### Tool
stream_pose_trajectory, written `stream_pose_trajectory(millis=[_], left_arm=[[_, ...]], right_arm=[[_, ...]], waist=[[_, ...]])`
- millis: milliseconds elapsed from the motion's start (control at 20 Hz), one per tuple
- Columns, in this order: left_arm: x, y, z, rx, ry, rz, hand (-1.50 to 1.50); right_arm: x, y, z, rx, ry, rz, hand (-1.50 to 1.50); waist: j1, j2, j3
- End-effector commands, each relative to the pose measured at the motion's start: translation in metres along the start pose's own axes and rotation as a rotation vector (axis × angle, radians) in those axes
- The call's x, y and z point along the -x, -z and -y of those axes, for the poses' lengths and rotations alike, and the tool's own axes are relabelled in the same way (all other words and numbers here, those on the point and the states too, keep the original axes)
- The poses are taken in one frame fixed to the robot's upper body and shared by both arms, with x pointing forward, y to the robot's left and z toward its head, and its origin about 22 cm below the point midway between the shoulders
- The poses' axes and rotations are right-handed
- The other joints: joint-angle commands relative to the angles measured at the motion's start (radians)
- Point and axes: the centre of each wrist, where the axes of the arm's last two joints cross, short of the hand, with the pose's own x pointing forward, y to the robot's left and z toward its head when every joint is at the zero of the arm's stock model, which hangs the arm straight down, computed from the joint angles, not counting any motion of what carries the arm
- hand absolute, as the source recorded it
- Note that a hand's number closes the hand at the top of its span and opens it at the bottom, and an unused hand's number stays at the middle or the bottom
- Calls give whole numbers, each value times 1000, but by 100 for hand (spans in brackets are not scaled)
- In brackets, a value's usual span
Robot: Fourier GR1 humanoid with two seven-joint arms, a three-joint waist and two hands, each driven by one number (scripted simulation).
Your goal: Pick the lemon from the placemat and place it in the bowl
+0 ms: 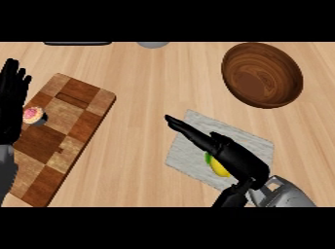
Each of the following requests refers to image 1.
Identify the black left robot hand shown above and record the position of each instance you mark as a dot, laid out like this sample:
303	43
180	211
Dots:
5	103

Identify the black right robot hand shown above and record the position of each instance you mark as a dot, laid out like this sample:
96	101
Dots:
232	154

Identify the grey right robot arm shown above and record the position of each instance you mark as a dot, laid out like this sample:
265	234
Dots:
279	193

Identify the yellow lemon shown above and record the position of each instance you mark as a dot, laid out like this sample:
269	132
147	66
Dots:
217	168

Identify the grey cloth placemat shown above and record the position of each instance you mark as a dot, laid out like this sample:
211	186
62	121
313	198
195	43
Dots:
251	142

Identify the brown wooden bowl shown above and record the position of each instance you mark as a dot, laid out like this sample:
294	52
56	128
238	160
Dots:
262	74

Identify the checkered wooden cutting board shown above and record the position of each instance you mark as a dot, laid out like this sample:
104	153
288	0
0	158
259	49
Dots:
59	136

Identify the dark grey flat object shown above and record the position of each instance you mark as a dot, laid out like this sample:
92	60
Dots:
77	42

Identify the grey round object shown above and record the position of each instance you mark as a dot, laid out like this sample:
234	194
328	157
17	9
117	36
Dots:
152	44

